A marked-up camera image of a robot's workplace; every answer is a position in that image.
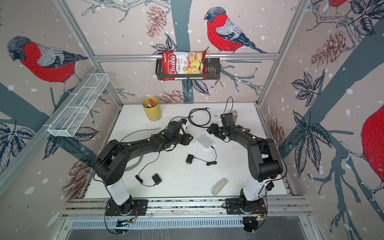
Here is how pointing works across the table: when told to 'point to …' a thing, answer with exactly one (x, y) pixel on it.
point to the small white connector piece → (215, 115)
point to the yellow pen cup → (151, 105)
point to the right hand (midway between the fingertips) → (209, 133)
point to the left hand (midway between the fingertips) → (190, 136)
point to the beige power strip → (219, 187)
